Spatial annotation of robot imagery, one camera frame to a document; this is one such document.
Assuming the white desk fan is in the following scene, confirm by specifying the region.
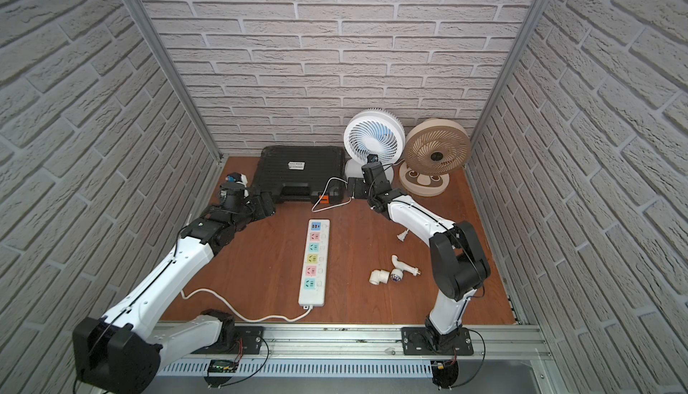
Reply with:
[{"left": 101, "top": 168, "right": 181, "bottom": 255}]
[{"left": 343, "top": 109, "right": 406, "bottom": 182}]

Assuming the beige bear desk fan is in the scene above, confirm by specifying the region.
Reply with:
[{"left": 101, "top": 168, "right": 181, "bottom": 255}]
[{"left": 399, "top": 118, "right": 470, "bottom": 197}]

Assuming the white label sticker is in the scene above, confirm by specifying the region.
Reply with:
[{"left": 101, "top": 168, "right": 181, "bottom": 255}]
[{"left": 288, "top": 161, "right": 306, "bottom": 170}]

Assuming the white power strip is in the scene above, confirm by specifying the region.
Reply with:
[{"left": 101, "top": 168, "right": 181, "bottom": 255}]
[{"left": 298, "top": 220, "right": 331, "bottom": 308}]

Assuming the white faucet shaped fitting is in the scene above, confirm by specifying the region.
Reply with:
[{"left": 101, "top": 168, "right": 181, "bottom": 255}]
[{"left": 390, "top": 254, "right": 421, "bottom": 282}]

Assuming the aluminium front rail frame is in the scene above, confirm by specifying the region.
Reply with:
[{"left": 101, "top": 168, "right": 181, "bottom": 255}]
[{"left": 90, "top": 321, "right": 571, "bottom": 394}]

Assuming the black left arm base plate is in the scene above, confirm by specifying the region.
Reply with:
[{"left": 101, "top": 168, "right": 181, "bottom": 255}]
[{"left": 193, "top": 325, "right": 264, "bottom": 356}]

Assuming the aluminium corner post left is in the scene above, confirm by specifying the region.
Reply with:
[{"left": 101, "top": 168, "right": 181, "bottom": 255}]
[{"left": 122, "top": 0, "right": 222, "bottom": 163}]

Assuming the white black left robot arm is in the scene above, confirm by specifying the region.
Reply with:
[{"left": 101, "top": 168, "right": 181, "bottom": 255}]
[{"left": 73, "top": 179, "right": 275, "bottom": 393}]

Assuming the aluminium corner post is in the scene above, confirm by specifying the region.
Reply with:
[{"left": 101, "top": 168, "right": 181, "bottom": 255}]
[
  {"left": 122, "top": 0, "right": 222, "bottom": 163},
  {"left": 468, "top": 0, "right": 570, "bottom": 145}
]

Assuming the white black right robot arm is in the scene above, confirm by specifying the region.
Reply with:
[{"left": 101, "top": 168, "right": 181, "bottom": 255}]
[{"left": 362, "top": 155, "right": 491, "bottom": 350}]

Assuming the small black plug adapter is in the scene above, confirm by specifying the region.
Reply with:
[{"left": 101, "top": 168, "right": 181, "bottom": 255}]
[{"left": 226, "top": 172, "right": 248, "bottom": 187}]

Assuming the white vented cable duct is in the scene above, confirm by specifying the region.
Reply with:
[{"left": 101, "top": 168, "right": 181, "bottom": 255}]
[{"left": 158, "top": 358, "right": 432, "bottom": 379}]

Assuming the white thin adapter cable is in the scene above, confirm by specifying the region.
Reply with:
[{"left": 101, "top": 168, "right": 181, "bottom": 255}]
[{"left": 310, "top": 176, "right": 355, "bottom": 213}]

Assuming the aluminium corner post right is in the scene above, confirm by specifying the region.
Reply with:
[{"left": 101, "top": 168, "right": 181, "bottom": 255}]
[{"left": 468, "top": 0, "right": 570, "bottom": 145}]

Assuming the black plastic tool case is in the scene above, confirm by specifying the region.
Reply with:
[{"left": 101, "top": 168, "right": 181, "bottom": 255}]
[{"left": 251, "top": 145, "right": 346, "bottom": 204}]

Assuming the white power strip cable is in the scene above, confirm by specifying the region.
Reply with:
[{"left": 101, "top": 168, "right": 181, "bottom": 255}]
[{"left": 179, "top": 287, "right": 314, "bottom": 323}]

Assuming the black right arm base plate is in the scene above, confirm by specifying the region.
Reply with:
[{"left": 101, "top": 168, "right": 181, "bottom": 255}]
[{"left": 401, "top": 327, "right": 474, "bottom": 356}]

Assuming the white cylindrical adapter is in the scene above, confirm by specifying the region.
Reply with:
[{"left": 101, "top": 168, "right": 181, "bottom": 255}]
[{"left": 369, "top": 270, "right": 390, "bottom": 286}]

